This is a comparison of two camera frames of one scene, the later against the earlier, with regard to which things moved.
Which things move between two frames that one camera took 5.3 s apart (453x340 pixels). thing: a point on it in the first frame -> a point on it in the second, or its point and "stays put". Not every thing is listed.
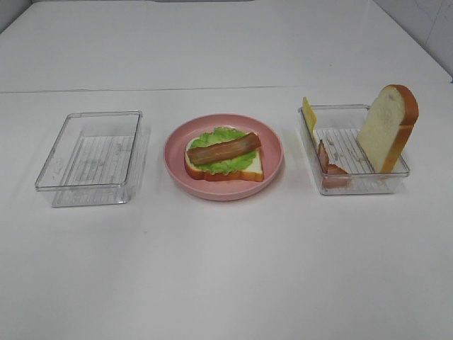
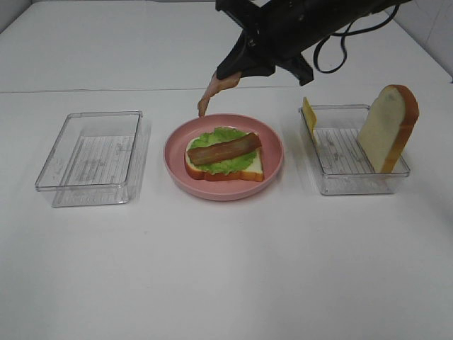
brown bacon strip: (211, 152) stays put
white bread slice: (254, 173) stays put
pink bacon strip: (333, 176) -> (216, 86)
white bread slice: (388, 127) stays put
